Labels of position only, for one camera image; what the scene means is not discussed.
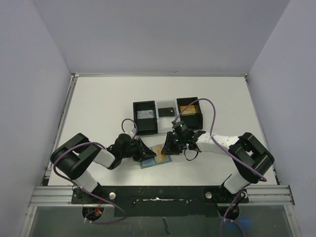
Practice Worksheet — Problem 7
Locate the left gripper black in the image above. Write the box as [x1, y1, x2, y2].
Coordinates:
[121, 138, 156, 161]

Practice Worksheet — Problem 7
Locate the green card holder wallet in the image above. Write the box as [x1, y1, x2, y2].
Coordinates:
[140, 155, 172, 169]

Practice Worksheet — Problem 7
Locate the gold VIP card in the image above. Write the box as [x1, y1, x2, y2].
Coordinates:
[152, 145, 170, 164]

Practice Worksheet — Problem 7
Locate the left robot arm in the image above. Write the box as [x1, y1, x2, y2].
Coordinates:
[50, 133, 156, 203]

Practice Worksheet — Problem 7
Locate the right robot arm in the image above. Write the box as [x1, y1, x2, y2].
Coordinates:
[161, 121, 275, 202]

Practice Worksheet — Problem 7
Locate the black card in white bin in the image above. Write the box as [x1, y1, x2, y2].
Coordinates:
[158, 107, 175, 117]

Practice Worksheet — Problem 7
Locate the silver card in left bin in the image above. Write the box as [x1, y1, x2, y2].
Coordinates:
[137, 110, 155, 119]

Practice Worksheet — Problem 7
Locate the gold credit card in bin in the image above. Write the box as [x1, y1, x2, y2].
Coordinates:
[180, 105, 197, 116]

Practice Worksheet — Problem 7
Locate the white middle bin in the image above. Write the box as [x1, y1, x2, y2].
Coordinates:
[155, 99, 178, 134]

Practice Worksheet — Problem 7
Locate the black left bin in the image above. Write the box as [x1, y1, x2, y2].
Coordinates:
[133, 101, 158, 136]

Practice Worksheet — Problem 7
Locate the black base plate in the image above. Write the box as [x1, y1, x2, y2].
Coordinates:
[71, 186, 249, 217]

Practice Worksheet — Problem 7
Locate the aluminium front rail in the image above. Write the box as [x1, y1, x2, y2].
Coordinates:
[28, 185, 294, 207]

